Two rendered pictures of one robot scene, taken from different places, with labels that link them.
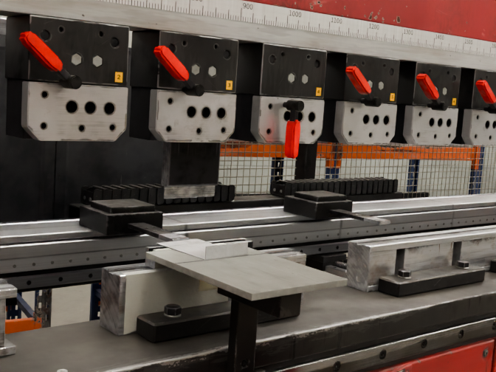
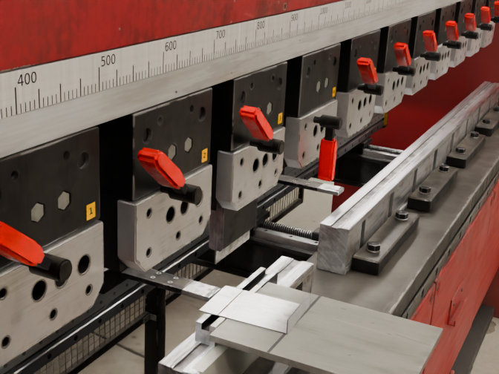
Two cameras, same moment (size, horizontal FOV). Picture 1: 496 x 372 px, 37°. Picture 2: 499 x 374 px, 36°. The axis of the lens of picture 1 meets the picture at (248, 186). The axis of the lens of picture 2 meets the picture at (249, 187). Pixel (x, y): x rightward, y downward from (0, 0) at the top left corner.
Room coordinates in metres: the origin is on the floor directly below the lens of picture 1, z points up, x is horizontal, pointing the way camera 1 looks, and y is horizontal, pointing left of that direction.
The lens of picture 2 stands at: (0.32, 0.49, 1.52)
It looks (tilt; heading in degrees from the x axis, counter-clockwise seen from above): 19 degrees down; 335
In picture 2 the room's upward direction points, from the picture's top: 3 degrees clockwise
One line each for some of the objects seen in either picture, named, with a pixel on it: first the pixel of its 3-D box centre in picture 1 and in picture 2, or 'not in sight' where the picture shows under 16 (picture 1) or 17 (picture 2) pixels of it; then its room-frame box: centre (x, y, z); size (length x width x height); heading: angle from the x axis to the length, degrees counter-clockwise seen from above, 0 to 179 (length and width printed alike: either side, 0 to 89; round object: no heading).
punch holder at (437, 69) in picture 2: not in sight; (428, 39); (1.84, -0.66, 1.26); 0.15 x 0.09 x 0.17; 130
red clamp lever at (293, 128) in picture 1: (291, 128); (324, 148); (1.26, -0.07, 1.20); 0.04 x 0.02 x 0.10; 40
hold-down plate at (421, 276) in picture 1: (433, 279); (387, 240); (1.56, -0.41, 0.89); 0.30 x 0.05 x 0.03; 130
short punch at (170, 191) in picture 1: (191, 168); (234, 219); (1.22, 0.09, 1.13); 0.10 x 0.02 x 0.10; 130
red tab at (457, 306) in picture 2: not in sight; (459, 301); (1.75, -0.80, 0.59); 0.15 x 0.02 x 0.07; 130
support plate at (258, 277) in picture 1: (242, 268); (328, 334); (1.10, 0.00, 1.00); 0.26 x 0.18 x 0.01; 40
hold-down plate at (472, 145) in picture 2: not in sight; (466, 149); (2.07, -1.02, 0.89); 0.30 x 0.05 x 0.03; 130
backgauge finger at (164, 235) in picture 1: (141, 221); (138, 268); (1.34, 0.19, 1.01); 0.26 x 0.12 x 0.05; 40
